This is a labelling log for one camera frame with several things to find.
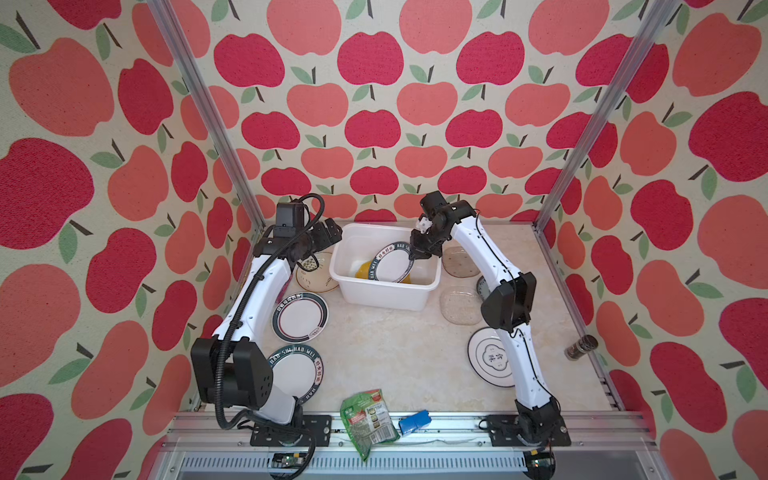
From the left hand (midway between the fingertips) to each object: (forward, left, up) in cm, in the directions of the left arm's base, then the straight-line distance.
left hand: (334, 237), depth 83 cm
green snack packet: (-41, -10, -25) cm, 49 cm away
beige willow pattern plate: (+1, +8, -23) cm, 24 cm away
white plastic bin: (+10, -5, -13) cm, 18 cm away
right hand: (+1, -22, -11) cm, 25 cm away
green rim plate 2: (-28, +11, -28) cm, 41 cm away
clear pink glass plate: (-7, -40, -26) cm, 48 cm away
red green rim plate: (-11, +13, -26) cm, 31 cm away
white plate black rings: (-25, -45, -25) cm, 57 cm away
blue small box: (-41, -21, -24) cm, 52 cm away
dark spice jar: (-25, -68, -16) cm, 74 cm away
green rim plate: (+4, -17, -17) cm, 24 cm away
